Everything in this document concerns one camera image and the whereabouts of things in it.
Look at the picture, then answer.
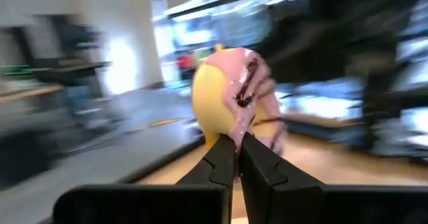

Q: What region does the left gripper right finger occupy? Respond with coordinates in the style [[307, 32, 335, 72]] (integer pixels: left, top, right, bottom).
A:
[[238, 132, 428, 224]]

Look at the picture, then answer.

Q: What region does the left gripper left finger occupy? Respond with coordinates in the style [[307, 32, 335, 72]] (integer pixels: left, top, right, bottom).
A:
[[52, 133, 237, 224]]

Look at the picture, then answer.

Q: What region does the large pink glazed donut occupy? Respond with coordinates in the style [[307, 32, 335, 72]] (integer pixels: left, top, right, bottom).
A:
[[191, 45, 288, 156]]

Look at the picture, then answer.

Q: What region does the dark office desk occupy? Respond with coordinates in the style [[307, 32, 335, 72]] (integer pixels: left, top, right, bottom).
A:
[[31, 60, 112, 87]]

